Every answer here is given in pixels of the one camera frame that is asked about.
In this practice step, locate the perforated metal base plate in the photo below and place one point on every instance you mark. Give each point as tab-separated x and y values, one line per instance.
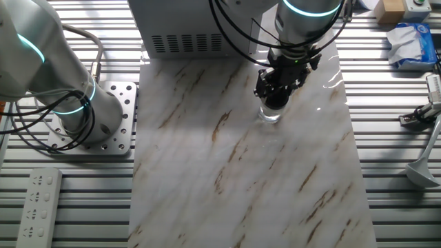
124	103

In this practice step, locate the white marble pattern board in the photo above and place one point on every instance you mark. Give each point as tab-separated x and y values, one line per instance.
241	172

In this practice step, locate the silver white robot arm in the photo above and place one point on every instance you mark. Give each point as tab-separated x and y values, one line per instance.
34	51

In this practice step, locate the silver ribbed depth camera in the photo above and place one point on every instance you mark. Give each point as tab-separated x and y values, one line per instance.
435	87

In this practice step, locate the blue white tissue pack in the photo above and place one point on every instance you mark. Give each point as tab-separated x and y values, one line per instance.
411	44

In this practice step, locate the small clear glass jar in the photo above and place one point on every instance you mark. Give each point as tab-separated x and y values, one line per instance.
269	116

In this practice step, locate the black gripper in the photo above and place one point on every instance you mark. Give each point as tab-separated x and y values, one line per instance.
289	70

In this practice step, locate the grey push button box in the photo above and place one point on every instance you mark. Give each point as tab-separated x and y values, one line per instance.
417	8

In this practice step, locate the small cardboard box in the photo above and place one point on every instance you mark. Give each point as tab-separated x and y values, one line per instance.
389	10

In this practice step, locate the grey plastic ladle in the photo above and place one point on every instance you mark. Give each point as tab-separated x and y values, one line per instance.
418	175

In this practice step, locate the silver metal vented box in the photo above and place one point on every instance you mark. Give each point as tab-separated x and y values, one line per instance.
179	17

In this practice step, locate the white power strip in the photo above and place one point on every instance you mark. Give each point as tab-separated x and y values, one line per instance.
39	206

